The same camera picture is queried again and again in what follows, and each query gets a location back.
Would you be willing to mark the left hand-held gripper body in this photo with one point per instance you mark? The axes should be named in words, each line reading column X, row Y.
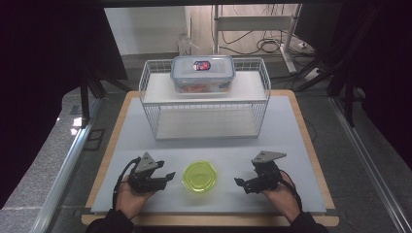
column 144, row 176

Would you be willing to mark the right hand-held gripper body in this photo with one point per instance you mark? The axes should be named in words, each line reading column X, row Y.
column 267, row 174

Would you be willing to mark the green round container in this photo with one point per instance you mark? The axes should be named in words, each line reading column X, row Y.
column 199, row 177

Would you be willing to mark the clear rectangular food container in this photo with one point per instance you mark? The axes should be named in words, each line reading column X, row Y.
column 202, row 74

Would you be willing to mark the person's left hand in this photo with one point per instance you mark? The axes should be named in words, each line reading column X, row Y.
column 131, row 200

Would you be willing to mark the grey table mat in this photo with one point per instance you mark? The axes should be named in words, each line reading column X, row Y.
column 136, row 142

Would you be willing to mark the black metal stand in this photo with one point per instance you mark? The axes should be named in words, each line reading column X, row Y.
column 348, row 97
column 85, row 97

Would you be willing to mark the white power strip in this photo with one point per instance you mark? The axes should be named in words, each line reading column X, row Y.
column 312, row 74

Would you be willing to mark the clear plastic holder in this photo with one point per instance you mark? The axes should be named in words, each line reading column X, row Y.
column 185, row 45

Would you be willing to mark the dark curtain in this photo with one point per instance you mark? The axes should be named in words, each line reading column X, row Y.
column 388, row 64

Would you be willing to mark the aluminium rail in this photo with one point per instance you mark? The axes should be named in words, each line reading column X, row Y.
column 366, row 155
column 66, row 168

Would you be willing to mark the white desk frame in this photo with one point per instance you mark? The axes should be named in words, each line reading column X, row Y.
column 252, row 22

